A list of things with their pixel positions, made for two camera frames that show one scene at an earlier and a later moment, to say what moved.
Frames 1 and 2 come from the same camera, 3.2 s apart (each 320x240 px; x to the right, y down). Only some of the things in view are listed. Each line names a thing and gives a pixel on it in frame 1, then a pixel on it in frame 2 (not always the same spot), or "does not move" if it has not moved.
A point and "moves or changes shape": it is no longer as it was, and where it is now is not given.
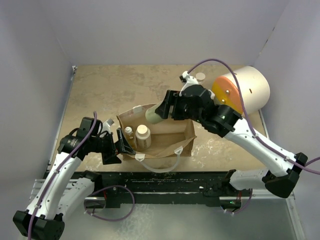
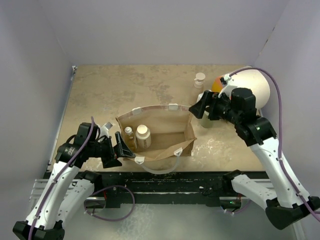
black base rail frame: [130, 188] does not move
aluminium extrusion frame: [38, 184] does not move
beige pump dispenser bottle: [200, 77] does not move
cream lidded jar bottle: [143, 137] does not move
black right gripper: [172, 97] → [211, 99]
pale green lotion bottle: [153, 117] moves or changes shape
